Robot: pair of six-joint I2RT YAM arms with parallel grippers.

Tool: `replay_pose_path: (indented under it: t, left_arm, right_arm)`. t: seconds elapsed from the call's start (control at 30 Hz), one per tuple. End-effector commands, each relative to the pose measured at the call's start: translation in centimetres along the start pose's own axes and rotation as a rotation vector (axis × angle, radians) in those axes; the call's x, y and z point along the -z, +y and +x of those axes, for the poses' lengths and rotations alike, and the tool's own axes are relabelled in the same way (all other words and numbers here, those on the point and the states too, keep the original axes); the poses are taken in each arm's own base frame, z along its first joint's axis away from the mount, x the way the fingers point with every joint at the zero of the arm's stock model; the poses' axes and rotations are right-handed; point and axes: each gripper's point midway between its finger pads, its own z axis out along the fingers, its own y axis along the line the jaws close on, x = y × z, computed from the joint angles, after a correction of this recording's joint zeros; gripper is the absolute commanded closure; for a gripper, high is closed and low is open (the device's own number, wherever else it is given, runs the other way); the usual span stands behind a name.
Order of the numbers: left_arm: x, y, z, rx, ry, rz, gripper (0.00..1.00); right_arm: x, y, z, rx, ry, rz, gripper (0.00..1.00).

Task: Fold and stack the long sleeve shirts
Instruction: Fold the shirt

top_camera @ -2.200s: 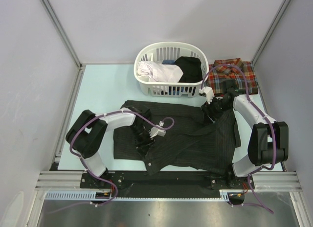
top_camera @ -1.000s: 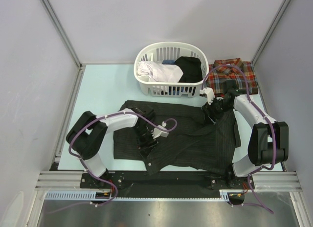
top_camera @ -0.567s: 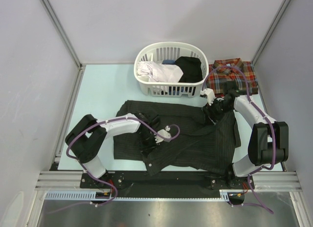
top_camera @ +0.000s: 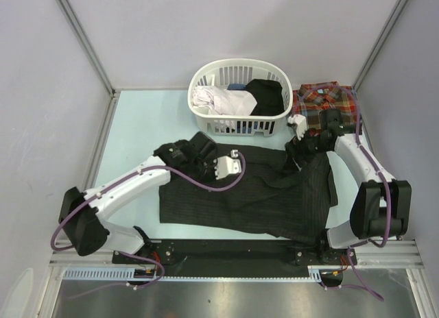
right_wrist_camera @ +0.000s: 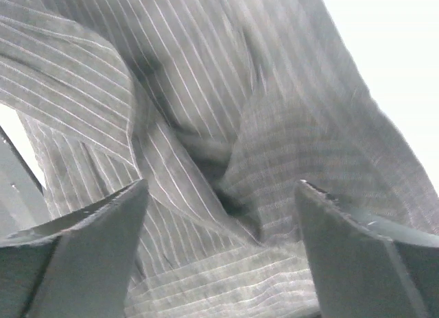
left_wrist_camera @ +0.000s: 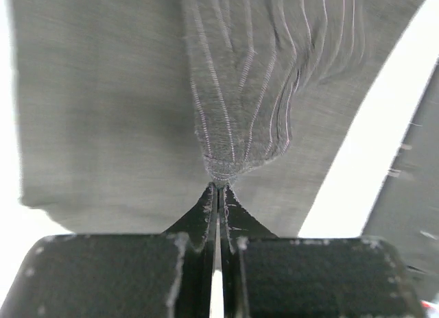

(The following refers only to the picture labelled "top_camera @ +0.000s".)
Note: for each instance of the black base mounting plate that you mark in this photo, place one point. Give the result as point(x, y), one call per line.
point(241, 259)

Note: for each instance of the black garment in basket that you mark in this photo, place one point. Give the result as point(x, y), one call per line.
point(268, 95)

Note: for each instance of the dark striped long sleeve shirt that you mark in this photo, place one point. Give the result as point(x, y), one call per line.
point(273, 197)

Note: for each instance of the blue garment in basket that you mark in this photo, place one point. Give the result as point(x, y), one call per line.
point(236, 87)

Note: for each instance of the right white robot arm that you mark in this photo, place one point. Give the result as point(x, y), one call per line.
point(381, 209)

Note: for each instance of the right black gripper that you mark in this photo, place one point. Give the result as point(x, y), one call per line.
point(295, 148)

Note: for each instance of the white shirt in basket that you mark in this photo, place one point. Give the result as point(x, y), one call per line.
point(211, 100)

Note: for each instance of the white slotted cable duct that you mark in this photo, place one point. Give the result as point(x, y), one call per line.
point(120, 274)

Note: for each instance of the left aluminium corner post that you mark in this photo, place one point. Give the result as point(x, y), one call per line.
point(86, 45)

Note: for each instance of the red plaid folded shirt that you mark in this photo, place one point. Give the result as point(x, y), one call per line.
point(310, 99)

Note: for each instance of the aluminium corner post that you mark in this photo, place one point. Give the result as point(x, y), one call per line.
point(86, 45)
point(380, 42)

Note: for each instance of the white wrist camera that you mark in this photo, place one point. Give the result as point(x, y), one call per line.
point(299, 124)
point(227, 165)

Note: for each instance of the right aluminium corner post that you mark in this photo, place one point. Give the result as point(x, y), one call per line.
point(380, 42)

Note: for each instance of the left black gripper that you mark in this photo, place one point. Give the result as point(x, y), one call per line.
point(210, 161)

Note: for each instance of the white plastic laundry basket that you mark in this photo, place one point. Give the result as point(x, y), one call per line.
point(221, 73)

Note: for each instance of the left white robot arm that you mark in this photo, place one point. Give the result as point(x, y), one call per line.
point(84, 215)

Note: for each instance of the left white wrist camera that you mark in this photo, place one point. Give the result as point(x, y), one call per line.
point(227, 165)

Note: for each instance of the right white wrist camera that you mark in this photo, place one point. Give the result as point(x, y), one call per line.
point(299, 124)

